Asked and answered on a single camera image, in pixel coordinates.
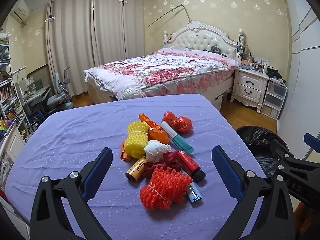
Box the yellow foam fruit net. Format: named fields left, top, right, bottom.
left=124, top=121, right=150, bottom=159

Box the cluster of bottles and cosmetics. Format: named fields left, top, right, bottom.
left=240, top=52, right=270, bottom=73

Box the white plastic bag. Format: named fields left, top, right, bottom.
left=144, top=140, right=171, bottom=163

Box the small orange plastic bag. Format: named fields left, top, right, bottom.
left=120, top=140, right=133, bottom=161

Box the black bag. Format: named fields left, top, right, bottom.
left=266, top=69, right=283, bottom=80

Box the blue and white tube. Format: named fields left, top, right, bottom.
left=185, top=181, right=202, bottom=203

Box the thin metal pole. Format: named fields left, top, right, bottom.
left=148, top=2, right=192, bottom=28

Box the clear plastic drawer unit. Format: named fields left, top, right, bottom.
left=260, top=79, right=288, bottom=120

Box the red plastic bag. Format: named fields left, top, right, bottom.
left=161, top=111, right=193, bottom=135

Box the white and teal box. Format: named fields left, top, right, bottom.
left=160, top=121, right=195, bottom=155

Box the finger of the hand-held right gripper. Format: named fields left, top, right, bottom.
left=270, top=139, right=320, bottom=173
left=304, top=133, right=320, bottom=153

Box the bin with black bag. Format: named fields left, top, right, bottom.
left=235, top=126, right=283, bottom=179

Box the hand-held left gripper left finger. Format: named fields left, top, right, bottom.
left=30, top=147, right=113, bottom=240

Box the white wardrobe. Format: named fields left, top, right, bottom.
left=276, top=0, right=320, bottom=153

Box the floral bedspread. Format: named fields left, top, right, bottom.
left=84, top=48, right=239, bottom=100

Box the white air conditioner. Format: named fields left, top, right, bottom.
left=12, top=0, right=30, bottom=22

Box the white nightstand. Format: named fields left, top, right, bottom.
left=230, top=66, right=269, bottom=112

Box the white storage box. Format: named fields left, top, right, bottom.
left=214, top=94, right=227, bottom=110

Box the black and gold tube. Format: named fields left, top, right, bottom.
left=125, top=156, right=148, bottom=182

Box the bookshelf with books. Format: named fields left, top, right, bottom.
left=0, top=32, right=28, bottom=143

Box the white bed with tufted headboard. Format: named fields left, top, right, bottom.
left=84, top=21, right=243, bottom=112

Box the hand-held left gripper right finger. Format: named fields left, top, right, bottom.
left=211, top=145, right=297, bottom=240

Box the grey desk chair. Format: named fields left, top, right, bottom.
left=46, top=67, right=75, bottom=115

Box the orange-red foam fruit net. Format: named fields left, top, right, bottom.
left=139, top=167, right=193, bottom=211

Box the red bottle with black cap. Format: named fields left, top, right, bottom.
left=175, top=149, right=207, bottom=183

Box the grey study desk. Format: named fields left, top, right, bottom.
left=15, top=79, right=50, bottom=128

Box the beige curtain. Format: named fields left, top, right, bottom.
left=46, top=0, right=95, bottom=97
left=92, top=0, right=146, bottom=67

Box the blue stool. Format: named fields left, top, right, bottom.
left=27, top=111, right=42, bottom=130

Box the large orange plastic bag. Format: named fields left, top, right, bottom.
left=139, top=113, right=170, bottom=144

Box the dark red bag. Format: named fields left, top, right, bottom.
left=142, top=151, right=185, bottom=180

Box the purple tablecloth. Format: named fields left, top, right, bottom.
left=5, top=93, right=267, bottom=240

